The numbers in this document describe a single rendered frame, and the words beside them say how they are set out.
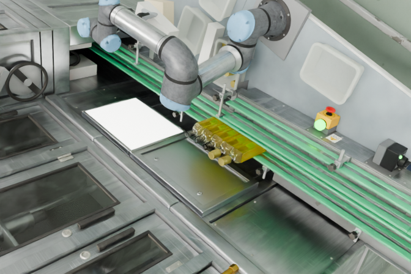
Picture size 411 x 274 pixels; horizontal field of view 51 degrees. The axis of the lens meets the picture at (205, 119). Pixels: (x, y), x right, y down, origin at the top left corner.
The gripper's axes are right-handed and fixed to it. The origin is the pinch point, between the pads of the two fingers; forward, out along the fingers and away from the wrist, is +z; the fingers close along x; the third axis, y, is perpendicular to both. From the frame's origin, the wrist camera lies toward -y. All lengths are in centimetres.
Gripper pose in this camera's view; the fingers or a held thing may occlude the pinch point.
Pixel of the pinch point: (154, 22)
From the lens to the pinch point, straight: 200.8
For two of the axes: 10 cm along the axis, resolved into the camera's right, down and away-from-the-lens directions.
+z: 7.2, -2.5, 6.5
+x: -3.2, 7.1, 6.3
